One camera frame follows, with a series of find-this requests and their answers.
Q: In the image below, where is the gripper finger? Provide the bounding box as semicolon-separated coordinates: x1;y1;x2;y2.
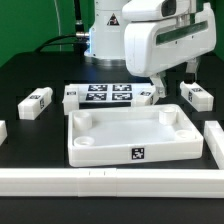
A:
150;73;166;98
184;58;200;83

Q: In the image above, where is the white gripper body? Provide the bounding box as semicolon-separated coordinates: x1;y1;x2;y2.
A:
123;2;216;77

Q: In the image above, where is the white desk top tray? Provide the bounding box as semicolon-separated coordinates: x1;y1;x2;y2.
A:
68;104;203;167

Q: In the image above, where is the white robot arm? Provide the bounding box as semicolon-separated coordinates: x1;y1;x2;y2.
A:
85;0;216;98

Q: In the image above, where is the white right side fence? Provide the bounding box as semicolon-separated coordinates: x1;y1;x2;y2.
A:
204;121;224;170

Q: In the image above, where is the white block left edge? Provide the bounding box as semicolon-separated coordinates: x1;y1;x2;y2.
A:
0;120;7;146

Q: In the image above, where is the white marker base plate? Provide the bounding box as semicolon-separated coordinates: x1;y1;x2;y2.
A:
78;83;154;103

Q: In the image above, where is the black cable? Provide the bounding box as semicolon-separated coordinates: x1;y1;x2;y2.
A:
34;31;90;54

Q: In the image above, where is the white front rail fence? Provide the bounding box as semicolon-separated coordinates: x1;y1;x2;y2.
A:
0;168;224;198

